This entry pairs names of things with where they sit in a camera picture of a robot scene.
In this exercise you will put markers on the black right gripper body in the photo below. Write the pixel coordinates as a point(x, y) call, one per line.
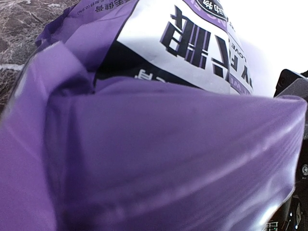
point(293, 214)

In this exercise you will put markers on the purple white pet food bag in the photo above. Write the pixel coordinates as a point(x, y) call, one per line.
point(139, 115)

